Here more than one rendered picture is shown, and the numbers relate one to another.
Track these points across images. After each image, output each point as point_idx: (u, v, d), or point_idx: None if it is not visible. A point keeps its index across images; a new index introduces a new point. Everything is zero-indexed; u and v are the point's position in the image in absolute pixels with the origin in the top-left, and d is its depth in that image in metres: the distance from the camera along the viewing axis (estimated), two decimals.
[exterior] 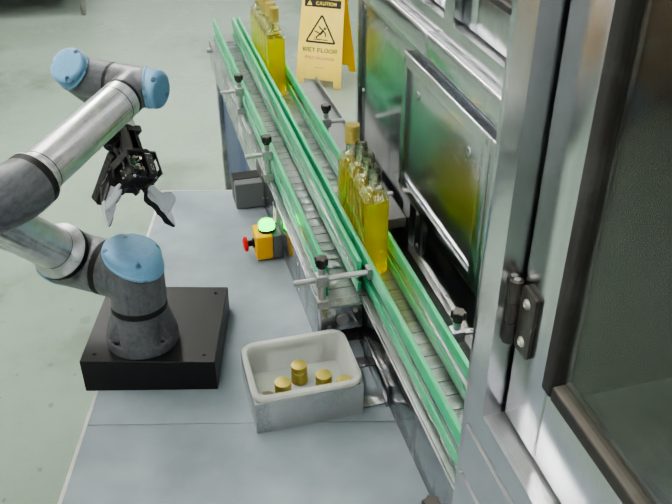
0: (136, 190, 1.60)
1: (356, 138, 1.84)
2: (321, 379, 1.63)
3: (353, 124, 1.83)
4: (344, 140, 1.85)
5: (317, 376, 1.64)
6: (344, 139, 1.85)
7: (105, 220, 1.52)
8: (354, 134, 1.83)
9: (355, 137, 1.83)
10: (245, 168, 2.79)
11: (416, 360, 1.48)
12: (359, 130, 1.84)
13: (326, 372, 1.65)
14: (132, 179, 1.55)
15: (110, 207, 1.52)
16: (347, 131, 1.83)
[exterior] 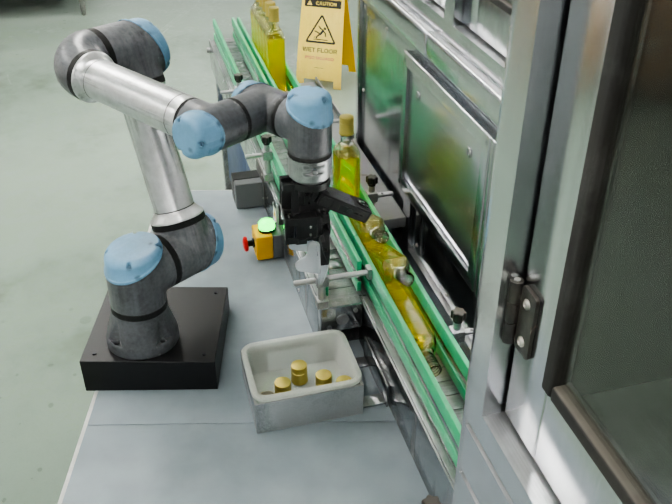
0: None
1: (351, 130, 1.88)
2: (321, 379, 1.63)
3: (347, 116, 1.87)
4: (339, 132, 1.89)
5: (317, 376, 1.64)
6: (339, 131, 1.89)
7: None
8: (349, 126, 1.87)
9: (350, 129, 1.87)
10: (245, 168, 2.79)
11: (416, 360, 1.48)
12: (353, 122, 1.88)
13: (326, 372, 1.65)
14: None
15: (305, 250, 1.52)
16: (342, 123, 1.86)
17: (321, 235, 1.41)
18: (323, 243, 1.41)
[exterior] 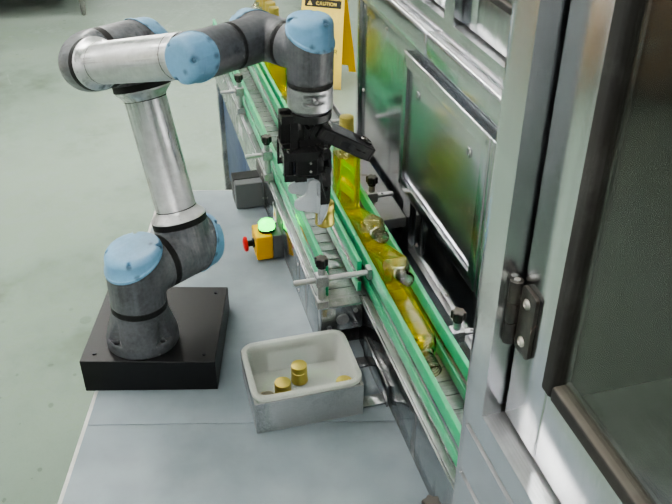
0: (318, 173, 1.38)
1: (351, 130, 1.88)
2: None
3: (347, 116, 1.87)
4: None
5: None
6: None
7: None
8: (349, 126, 1.87)
9: (350, 129, 1.87)
10: (245, 168, 2.79)
11: (416, 360, 1.48)
12: (353, 122, 1.88)
13: None
14: None
15: None
16: (342, 123, 1.86)
17: (322, 173, 1.34)
18: (324, 181, 1.34)
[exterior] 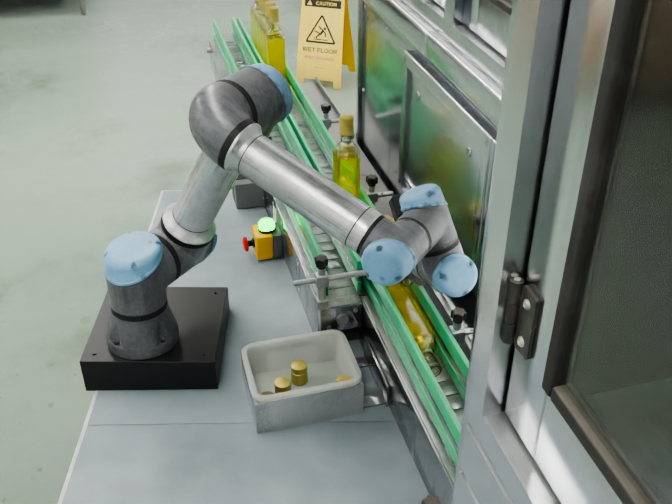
0: None
1: (351, 130, 1.88)
2: None
3: (347, 116, 1.87)
4: (339, 132, 1.89)
5: None
6: (339, 131, 1.89)
7: None
8: (349, 126, 1.87)
9: (350, 129, 1.87)
10: None
11: (416, 360, 1.48)
12: (353, 122, 1.88)
13: None
14: None
15: None
16: (342, 123, 1.86)
17: None
18: None
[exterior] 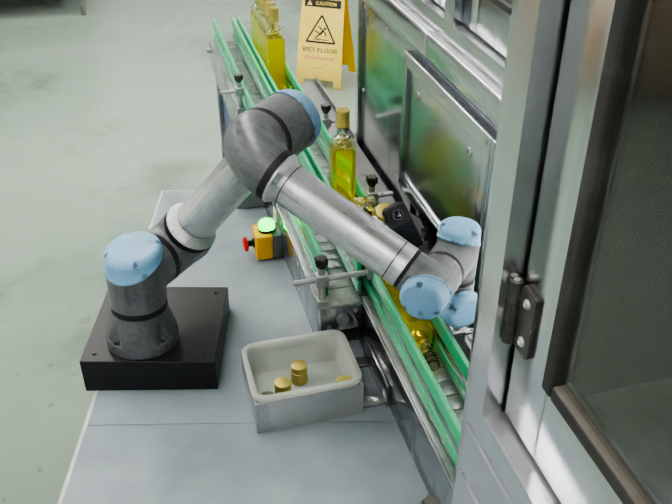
0: None
1: (347, 123, 1.91)
2: None
3: (343, 109, 1.90)
4: (335, 125, 1.92)
5: None
6: (335, 124, 1.92)
7: None
8: (345, 119, 1.90)
9: (346, 122, 1.91)
10: None
11: (416, 360, 1.48)
12: (349, 115, 1.91)
13: (381, 207, 1.68)
14: None
15: None
16: (338, 116, 1.90)
17: (421, 230, 1.63)
18: (422, 225, 1.64)
